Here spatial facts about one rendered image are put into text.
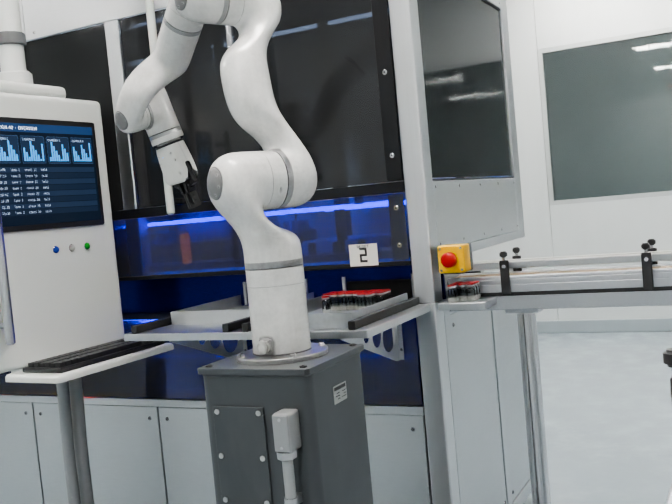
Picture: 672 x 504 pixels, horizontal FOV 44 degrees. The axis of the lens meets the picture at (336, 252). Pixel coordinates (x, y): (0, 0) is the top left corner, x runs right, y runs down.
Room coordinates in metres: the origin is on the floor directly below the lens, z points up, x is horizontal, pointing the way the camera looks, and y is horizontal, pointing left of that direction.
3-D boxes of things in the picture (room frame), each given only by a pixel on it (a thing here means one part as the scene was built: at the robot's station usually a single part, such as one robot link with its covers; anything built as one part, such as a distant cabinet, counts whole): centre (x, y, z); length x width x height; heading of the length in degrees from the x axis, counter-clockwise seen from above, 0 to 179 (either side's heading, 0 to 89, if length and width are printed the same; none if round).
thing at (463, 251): (2.17, -0.31, 0.99); 0.08 x 0.07 x 0.07; 153
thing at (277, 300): (1.71, 0.13, 0.95); 0.19 x 0.19 x 0.18
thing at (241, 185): (1.69, 0.16, 1.16); 0.19 x 0.12 x 0.24; 126
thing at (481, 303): (2.20, -0.34, 0.87); 0.14 x 0.13 x 0.02; 153
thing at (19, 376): (2.30, 0.73, 0.79); 0.45 x 0.28 x 0.03; 151
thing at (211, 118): (2.52, 0.40, 1.50); 0.47 x 0.01 x 0.59; 63
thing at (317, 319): (2.08, 0.02, 0.90); 0.34 x 0.26 x 0.04; 153
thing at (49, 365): (2.27, 0.68, 0.82); 0.40 x 0.14 x 0.02; 151
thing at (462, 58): (2.62, -0.46, 1.50); 0.85 x 0.01 x 0.59; 153
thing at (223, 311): (2.33, 0.27, 0.90); 0.34 x 0.26 x 0.04; 153
